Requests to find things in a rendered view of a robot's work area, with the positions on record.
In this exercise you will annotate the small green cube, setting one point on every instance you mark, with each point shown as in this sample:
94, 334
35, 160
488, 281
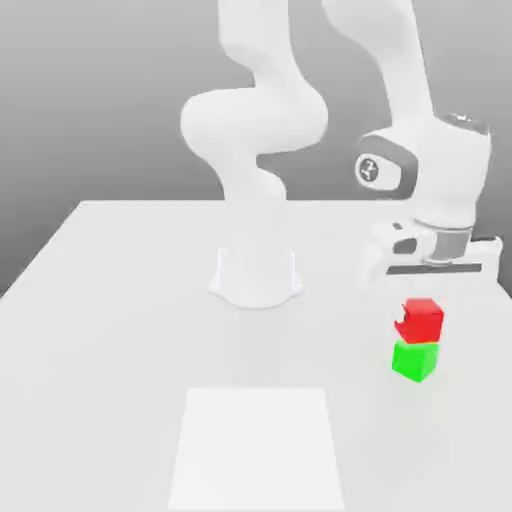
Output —
414, 362

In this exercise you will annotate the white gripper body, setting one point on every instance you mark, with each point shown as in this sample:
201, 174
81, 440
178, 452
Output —
434, 269

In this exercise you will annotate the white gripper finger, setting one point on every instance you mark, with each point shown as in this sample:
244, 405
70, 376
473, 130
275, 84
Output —
400, 310

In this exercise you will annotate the small red cube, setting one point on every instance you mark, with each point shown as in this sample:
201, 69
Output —
423, 322

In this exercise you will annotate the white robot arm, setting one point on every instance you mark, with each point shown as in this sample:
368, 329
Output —
256, 120

